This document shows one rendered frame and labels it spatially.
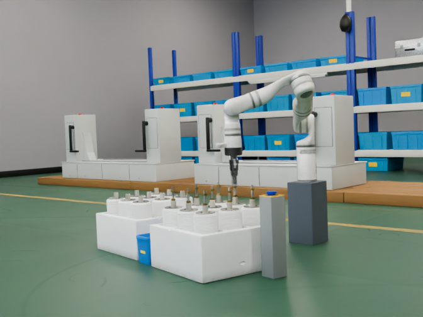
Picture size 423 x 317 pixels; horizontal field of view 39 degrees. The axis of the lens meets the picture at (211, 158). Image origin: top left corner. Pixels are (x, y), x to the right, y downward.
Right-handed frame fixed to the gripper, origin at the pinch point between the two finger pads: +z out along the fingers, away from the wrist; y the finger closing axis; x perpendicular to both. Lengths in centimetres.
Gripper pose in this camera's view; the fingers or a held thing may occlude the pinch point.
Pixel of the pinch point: (234, 180)
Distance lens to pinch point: 252.1
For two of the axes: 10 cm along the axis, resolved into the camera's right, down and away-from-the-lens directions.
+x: -10.0, 0.4, -0.5
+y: -0.5, -0.5, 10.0
